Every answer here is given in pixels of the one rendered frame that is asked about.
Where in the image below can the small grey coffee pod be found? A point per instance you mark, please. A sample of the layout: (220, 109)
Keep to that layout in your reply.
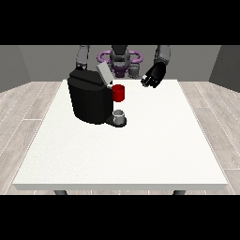
(133, 72)

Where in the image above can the dark table leg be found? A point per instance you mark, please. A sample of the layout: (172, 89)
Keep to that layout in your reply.
(60, 192)
(179, 192)

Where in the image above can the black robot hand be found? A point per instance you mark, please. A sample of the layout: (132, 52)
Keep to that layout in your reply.
(157, 73)

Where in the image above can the pale grey machine lid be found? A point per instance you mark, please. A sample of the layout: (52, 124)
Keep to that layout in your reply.
(104, 72)

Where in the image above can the grey robot trunk purple rings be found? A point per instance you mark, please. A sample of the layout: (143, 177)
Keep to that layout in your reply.
(119, 59)

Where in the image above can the red pod holder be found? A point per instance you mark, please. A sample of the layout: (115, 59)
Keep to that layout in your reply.
(118, 92)

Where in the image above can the small grey cup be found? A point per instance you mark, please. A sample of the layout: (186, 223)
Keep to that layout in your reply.
(119, 117)

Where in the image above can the black coffee machine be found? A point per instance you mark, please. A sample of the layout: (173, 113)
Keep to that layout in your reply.
(89, 98)

